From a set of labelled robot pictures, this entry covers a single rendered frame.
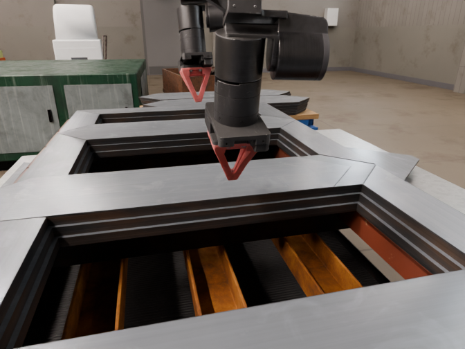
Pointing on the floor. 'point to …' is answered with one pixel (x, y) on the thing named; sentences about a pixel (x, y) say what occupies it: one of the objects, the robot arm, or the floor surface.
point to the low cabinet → (59, 97)
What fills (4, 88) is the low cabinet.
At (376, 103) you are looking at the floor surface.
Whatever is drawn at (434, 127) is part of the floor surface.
